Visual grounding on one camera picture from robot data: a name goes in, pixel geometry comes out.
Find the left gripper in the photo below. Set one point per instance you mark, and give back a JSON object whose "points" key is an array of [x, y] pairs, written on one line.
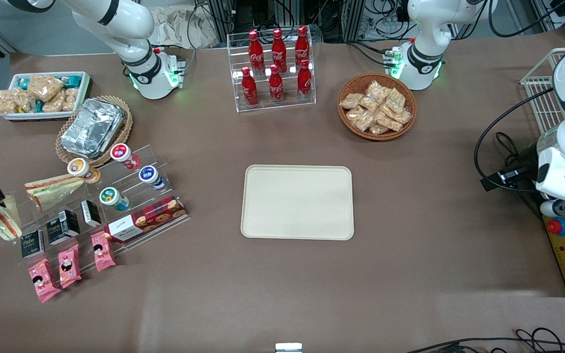
{"points": [[526, 162]]}

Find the triangular sandwich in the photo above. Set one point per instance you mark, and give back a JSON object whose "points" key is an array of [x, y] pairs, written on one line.
{"points": [[54, 191], [8, 220]]}

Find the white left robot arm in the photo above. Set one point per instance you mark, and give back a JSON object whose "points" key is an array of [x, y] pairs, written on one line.
{"points": [[429, 19]]}

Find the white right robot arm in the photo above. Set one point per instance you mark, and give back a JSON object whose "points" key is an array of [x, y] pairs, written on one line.
{"points": [[120, 24]]}

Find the beige rectangular tray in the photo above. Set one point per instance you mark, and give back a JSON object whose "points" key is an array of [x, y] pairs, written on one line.
{"points": [[297, 202]]}

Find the black drink carton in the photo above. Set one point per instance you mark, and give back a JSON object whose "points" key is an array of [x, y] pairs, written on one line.
{"points": [[90, 213], [63, 227], [32, 243]]}

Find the orange lid yogurt cup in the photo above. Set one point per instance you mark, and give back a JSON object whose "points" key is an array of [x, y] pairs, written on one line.
{"points": [[80, 168]]}

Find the clear-wrapped granola packet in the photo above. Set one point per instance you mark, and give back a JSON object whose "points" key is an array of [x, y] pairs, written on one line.
{"points": [[54, 102], [45, 87], [70, 99], [25, 100], [5, 103]]}

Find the pink snack packet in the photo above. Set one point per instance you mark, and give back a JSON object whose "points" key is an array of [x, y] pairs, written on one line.
{"points": [[43, 280], [102, 251], [69, 265]]}

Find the teal snack packet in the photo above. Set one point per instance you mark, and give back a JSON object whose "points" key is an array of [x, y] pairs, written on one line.
{"points": [[23, 84], [72, 81]]}

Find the green lid yogurt cup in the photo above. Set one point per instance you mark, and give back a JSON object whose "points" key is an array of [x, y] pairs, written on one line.
{"points": [[111, 197]]}

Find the silver foil container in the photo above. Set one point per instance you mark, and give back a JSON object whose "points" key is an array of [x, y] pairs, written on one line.
{"points": [[91, 126]]}

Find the clear-wrapped rice cracker packet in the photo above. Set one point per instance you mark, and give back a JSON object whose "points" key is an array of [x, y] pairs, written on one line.
{"points": [[378, 129], [396, 100], [370, 104], [402, 116], [361, 120], [389, 122], [351, 101], [375, 90]]}

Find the red lid yogurt cup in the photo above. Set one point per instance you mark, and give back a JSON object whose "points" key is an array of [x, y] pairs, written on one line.
{"points": [[123, 153]]}

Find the brown paper table cover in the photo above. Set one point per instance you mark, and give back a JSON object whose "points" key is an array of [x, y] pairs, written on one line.
{"points": [[410, 264]]}

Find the white plastic snack bin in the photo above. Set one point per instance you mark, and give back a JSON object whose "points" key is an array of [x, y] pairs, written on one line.
{"points": [[84, 83]]}

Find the oval wicker basket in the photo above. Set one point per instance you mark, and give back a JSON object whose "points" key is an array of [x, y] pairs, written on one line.
{"points": [[124, 132]]}

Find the blue lid yogurt cup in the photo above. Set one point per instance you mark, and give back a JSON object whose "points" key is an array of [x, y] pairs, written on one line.
{"points": [[150, 175]]}

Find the red plaid cookie box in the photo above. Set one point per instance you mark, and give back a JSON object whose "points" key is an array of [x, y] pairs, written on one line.
{"points": [[150, 218]]}

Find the clear acrylic tiered stand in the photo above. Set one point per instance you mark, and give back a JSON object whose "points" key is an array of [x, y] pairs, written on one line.
{"points": [[150, 157]]}

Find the round wicker basket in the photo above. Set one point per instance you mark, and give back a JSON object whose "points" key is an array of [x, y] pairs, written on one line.
{"points": [[348, 83]]}

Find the red cola bottle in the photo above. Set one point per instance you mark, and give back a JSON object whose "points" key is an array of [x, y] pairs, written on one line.
{"points": [[278, 51], [302, 46], [304, 83], [256, 54], [249, 90], [276, 87]]}

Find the clear acrylic bottle rack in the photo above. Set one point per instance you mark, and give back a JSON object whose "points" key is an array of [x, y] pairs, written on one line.
{"points": [[287, 105]]}

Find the crumpled beige cloth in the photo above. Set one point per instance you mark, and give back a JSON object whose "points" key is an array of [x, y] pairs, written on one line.
{"points": [[184, 27]]}

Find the small silver metal block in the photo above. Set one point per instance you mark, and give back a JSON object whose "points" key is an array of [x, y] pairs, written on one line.
{"points": [[288, 348]]}

